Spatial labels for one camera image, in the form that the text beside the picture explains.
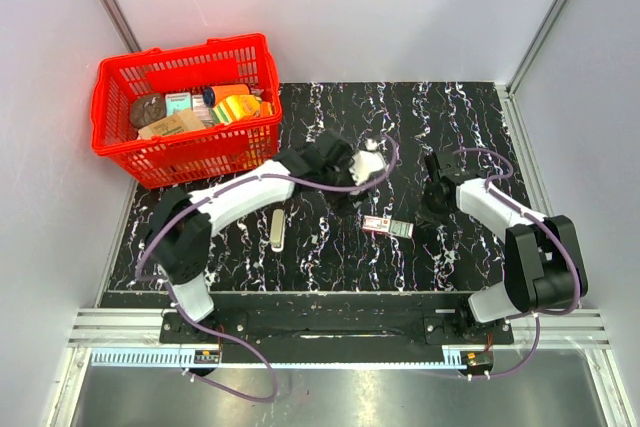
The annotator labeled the white red staple box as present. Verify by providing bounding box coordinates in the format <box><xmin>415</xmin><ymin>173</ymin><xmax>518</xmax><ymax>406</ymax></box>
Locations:
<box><xmin>362</xmin><ymin>215</ymin><xmax>414</xmax><ymax>238</ymax></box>

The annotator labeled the beige stapler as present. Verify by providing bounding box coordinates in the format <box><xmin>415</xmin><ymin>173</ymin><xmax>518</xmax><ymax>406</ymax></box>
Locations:
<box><xmin>270</xmin><ymin>209</ymin><xmax>285</xmax><ymax>252</ymax></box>

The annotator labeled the red plastic shopping basket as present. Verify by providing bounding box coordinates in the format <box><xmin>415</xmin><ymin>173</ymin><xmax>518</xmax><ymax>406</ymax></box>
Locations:
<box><xmin>90</xmin><ymin>33</ymin><xmax>283</xmax><ymax>189</ymax></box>

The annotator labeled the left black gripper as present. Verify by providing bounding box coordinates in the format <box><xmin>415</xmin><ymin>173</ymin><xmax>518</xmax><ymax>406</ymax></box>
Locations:
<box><xmin>318</xmin><ymin>150</ymin><xmax>373</xmax><ymax>219</ymax></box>

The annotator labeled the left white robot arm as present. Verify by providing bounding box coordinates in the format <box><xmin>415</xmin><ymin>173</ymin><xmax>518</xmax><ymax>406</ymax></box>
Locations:
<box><xmin>145</xmin><ymin>132</ymin><xmax>387</xmax><ymax>343</ymax></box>

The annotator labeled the brown cardboard box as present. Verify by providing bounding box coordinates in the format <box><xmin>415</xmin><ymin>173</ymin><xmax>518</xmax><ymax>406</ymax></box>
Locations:
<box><xmin>139</xmin><ymin>109</ymin><xmax>205</xmax><ymax>140</ymax></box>

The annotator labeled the pink white small packet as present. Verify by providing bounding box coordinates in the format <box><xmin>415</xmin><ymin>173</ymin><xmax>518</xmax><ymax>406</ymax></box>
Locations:
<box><xmin>191</xmin><ymin>94</ymin><xmax>212</xmax><ymax>124</ymax></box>

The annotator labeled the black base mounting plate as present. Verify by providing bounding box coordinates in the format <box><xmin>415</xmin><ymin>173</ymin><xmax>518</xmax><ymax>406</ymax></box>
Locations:
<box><xmin>159</xmin><ymin>291</ymin><xmax>515</xmax><ymax>363</ymax></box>

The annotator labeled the yellow green juice carton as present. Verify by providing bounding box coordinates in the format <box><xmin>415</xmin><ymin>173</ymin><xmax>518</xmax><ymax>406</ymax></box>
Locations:
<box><xmin>211</xmin><ymin>94</ymin><xmax>262</xmax><ymax>125</ymax></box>

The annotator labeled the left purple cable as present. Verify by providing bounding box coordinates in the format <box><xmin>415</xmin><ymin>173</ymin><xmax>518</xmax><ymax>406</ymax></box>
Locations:
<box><xmin>134</xmin><ymin>133</ymin><xmax>400</xmax><ymax>403</ymax></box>

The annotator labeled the brown round bread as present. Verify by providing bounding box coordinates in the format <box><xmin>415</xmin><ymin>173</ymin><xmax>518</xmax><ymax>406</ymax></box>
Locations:
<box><xmin>129</xmin><ymin>93</ymin><xmax>167</xmax><ymax>129</ymax></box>

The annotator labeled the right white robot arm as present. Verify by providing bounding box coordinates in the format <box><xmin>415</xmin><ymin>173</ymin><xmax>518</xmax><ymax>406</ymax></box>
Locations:
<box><xmin>416</xmin><ymin>152</ymin><xmax>588</xmax><ymax>343</ymax></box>

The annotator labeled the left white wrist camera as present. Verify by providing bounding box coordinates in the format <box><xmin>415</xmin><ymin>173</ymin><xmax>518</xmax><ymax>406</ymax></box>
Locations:
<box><xmin>349</xmin><ymin>139</ymin><xmax>387</xmax><ymax>186</ymax></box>

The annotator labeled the teal white small box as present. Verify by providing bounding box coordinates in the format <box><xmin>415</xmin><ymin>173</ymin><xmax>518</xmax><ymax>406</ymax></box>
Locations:
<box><xmin>165</xmin><ymin>92</ymin><xmax>192</xmax><ymax>116</ymax></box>

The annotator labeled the orange cylindrical bottle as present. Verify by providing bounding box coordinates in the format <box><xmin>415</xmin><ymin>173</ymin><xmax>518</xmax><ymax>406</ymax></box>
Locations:
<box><xmin>202</xmin><ymin>84</ymin><xmax>250</xmax><ymax>107</ymax></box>

